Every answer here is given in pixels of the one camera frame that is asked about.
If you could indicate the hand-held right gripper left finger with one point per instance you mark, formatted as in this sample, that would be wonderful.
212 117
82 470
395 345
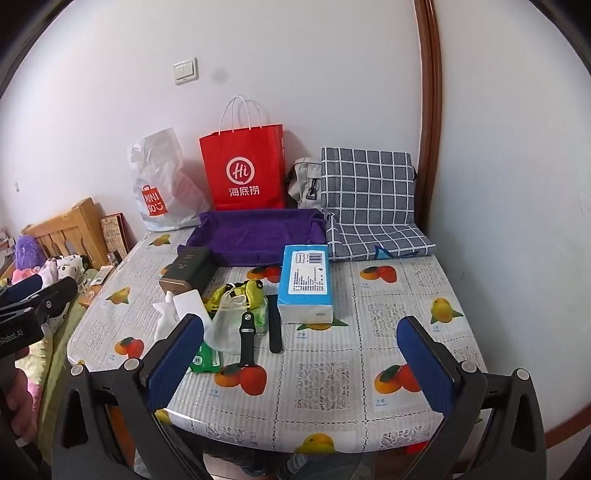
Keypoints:
175 360

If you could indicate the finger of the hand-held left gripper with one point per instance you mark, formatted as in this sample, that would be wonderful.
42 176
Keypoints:
21 286
55 295

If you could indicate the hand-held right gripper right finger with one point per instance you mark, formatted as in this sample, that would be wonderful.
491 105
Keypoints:
425 364

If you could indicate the green snack packet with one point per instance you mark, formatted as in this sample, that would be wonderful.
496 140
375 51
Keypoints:
205 360

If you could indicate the white tissue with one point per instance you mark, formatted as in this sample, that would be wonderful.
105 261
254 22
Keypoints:
165 318

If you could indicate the white sponge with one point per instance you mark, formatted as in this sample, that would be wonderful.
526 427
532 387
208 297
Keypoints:
191 302

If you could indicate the yellow black pouch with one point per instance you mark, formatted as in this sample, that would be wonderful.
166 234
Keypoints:
251 290

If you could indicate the person's left hand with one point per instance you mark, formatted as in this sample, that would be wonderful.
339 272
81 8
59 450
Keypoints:
21 406

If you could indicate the polka dot cloth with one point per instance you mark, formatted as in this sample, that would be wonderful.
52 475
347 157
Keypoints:
67 265

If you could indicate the purple plush toy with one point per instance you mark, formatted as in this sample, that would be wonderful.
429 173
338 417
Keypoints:
27 251

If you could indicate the wooden nightstand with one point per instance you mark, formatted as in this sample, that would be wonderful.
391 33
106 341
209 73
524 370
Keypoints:
94 286

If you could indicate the wooden headboard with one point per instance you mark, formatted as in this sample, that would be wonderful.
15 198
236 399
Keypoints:
69 226

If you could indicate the patterned book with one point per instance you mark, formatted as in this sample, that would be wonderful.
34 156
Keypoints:
114 235

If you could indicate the blue tissue pack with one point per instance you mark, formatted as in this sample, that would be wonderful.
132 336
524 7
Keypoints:
304 286

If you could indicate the white plastic shopping bag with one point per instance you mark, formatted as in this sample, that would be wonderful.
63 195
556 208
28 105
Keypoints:
159 194

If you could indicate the purple towel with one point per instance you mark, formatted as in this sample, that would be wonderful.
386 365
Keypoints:
258 235

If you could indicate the grey checked cloth bag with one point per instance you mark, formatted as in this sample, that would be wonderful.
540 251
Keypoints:
369 198

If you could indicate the red paper bag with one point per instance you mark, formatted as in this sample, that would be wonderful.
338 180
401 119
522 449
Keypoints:
244 170

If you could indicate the grey fabric bag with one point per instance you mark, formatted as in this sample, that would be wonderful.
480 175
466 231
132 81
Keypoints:
302 182

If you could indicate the brown wooden door frame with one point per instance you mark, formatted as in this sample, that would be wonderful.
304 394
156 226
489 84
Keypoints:
429 115

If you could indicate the white light switch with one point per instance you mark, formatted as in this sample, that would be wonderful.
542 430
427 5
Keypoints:
185 71

